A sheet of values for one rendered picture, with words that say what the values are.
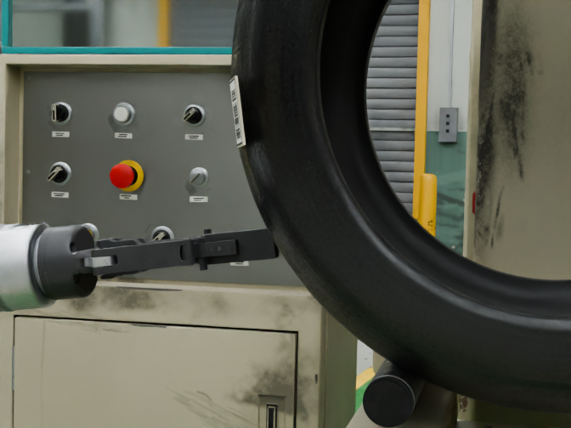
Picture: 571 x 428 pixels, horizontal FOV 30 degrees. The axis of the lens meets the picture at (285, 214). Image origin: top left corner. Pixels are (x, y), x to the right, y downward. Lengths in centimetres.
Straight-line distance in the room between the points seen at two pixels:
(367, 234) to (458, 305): 9
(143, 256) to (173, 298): 67
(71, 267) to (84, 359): 70
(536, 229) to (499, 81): 18
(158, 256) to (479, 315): 32
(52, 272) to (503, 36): 59
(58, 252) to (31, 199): 76
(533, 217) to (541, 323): 40
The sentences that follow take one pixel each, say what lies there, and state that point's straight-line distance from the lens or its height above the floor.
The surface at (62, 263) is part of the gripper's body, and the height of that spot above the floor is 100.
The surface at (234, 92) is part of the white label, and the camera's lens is 93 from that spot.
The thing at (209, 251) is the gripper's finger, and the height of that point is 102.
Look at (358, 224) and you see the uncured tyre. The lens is 90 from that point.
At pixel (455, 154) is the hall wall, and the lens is 1018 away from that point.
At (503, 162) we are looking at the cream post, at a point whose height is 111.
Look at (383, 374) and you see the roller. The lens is 96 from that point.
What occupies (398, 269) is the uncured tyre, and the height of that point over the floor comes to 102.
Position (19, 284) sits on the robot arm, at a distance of 109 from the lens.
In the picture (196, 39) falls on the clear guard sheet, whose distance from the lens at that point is 171.
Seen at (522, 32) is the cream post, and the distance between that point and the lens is 129.
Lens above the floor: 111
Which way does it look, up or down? 3 degrees down
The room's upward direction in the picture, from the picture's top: 1 degrees clockwise
